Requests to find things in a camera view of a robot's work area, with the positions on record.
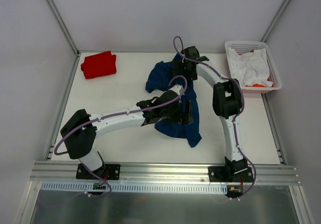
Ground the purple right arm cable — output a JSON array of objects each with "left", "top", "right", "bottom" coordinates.
[{"left": 173, "top": 36, "right": 257, "bottom": 200}]

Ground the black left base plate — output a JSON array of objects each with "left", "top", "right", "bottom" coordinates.
[{"left": 76, "top": 163, "right": 121, "bottom": 180}]

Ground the orange t-shirt in basket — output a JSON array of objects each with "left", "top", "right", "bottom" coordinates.
[{"left": 245, "top": 77, "right": 273, "bottom": 87}]

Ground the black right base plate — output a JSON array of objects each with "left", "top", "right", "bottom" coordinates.
[{"left": 208, "top": 166, "right": 254, "bottom": 183}]

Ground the folded red t-shirt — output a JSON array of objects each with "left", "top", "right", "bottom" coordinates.
[{"left": 81, "top": 51, "right": 117, "bottom": 79}]

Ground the left aluminium frame post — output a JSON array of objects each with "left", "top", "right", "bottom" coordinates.
[{"left": 45, "top": 0, "right": 79, "bottom": 56}]

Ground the white t-shirt in basket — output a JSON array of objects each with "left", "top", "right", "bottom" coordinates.
[{"left": 228, "top": 47, "right": 272, "bottom": 87}]

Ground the right aluminium frame post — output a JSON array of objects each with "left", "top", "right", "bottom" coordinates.
[{"left": 261, "top": 0, "right": 292, "bottom": 42}]

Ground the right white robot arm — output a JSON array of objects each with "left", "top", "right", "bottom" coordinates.
[{"left": 173, "top": 46, "right": 248, "bottom": 182}]

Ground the aluminium frame post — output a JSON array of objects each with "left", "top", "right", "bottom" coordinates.
[
  {"left": 261, "top": 0, "right": 292, "bottom": 42},
  {"left": 45, "top": 0, "right": 79, "bottom": 56}
]

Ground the white plastic laundry basket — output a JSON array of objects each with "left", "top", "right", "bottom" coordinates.
[{"left": 225, "top": 41, "right": 282, "bottom": 93}]

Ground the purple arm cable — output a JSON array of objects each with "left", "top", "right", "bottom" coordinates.
[
  {"left": 54, "top": 75, "right": 188, "bottom": 197},
  {"left": 173, "top": 36, "right": 257, "bottom": 200}
]

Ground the white slotted cable duct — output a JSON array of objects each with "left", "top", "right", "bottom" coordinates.
[{"left": 41, "top": 181, "right": 227, "bottom": 195}]

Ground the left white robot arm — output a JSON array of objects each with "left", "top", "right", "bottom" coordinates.
[{"left": 60, "top": 84, "right": 193, "bottom": 179}]

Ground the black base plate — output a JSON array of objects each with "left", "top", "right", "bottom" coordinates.
[
  {"left": 208, "top": 166, "right": 254, "bottom": 183},
  {"left": 76, "top": 163, "right": 121, "bottom": 180}
]

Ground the blue mickey mouse t-shirt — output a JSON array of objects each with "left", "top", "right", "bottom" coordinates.
[{"left": 145, "top": 61, "right": 202, "bottom": 148}]

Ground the aluminium front mounting rail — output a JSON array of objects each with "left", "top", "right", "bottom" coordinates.
[{"left": 30, "top": 161, "right": 302, "bottom": 186}]

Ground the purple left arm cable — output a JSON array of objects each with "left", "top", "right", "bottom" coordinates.
[{"left": 54, "top": 75, "right": 188, "bottom": 197}]

